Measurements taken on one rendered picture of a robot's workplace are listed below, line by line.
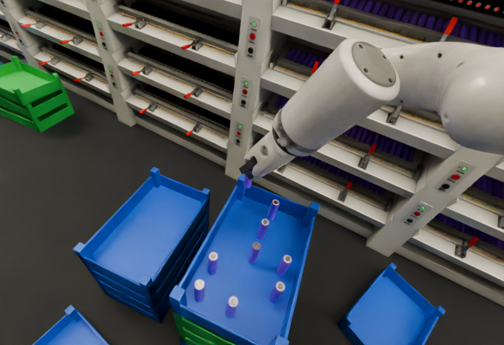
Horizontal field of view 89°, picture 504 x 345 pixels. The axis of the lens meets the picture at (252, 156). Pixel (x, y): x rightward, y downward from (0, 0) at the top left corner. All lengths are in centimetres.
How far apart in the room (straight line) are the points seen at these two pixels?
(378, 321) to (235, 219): 67
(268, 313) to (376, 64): 46
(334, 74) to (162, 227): 66
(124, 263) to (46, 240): 48
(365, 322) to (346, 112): 89
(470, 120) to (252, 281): 46
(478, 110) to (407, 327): 98
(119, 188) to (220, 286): 80
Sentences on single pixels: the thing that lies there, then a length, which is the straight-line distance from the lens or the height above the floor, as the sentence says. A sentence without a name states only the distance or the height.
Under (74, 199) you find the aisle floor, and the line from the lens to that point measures 127.
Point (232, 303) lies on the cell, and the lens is 49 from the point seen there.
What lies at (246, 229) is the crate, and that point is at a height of 40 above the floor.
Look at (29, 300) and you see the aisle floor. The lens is 112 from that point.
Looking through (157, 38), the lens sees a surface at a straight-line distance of 111.
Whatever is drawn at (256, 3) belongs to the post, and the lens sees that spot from 84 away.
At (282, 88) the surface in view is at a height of 54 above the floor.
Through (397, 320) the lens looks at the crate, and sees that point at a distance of 116.
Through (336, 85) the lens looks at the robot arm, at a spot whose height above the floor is 82.
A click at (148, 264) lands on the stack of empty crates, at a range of 77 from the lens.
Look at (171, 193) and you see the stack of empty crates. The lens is 88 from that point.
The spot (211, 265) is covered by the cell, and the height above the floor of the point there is 44.
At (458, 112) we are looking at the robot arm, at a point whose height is 85.
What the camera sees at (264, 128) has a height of 36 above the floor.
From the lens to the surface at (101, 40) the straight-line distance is 138.
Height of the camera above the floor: 94
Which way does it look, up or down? 43 degrees down
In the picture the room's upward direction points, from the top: 11 degrees clockwise
